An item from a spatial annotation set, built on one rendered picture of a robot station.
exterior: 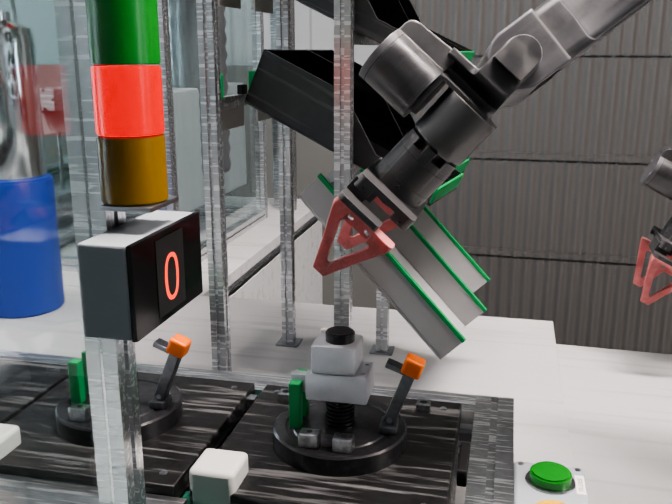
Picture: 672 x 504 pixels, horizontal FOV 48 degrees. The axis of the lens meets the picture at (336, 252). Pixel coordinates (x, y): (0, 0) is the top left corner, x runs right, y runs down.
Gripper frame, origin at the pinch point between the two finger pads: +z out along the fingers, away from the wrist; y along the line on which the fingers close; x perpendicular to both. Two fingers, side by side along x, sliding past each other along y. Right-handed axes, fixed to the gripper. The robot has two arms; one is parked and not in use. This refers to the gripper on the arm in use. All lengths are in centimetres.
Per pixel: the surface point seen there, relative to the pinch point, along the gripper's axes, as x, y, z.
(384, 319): 14, -50, 22
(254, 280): -10, -108, 62
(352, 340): 7.3, 1.4, 5.2
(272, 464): 9.9, 7.1, 18.5
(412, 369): 13.5, 1.6, 2.9
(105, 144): -17.5, 22.0, -2.2
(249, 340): 0, -51, 43
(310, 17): -82, -287, 32
